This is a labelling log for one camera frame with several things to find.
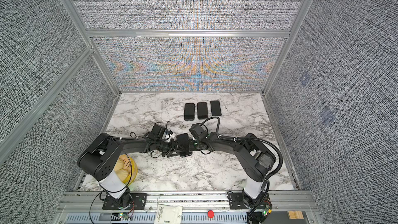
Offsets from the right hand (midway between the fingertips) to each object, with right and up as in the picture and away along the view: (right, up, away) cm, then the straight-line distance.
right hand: (189, 147), depth 91 cm
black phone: (-3, +2, -4) cm, 6 cm away
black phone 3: (+8, +21, +18) cm, 29 cm away
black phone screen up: (+18, +22, +19) cm, 34 cm away
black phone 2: (-1, +21, +16) cm, 26 cm away
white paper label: (-8, -24, -22) cm, 34 cm away
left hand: (-4, -3, -3) cm, 6 cm away
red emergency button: (+11, -23, -23) cm, 34 cm away
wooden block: (+49, -24, -22) cm, 59 cm away
